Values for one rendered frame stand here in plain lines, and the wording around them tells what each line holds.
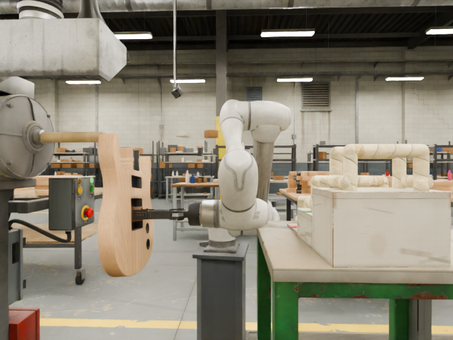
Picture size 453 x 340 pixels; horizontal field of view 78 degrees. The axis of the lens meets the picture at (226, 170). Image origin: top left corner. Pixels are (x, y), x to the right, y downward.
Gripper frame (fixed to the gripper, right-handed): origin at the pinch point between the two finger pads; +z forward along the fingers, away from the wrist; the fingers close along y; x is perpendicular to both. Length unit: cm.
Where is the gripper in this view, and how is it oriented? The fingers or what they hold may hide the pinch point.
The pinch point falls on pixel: (138, 214)
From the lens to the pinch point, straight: 95.7
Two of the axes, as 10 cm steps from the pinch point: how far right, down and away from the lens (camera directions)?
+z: -10.0, 0.1, 0.3
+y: 0.4, 1.1, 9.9
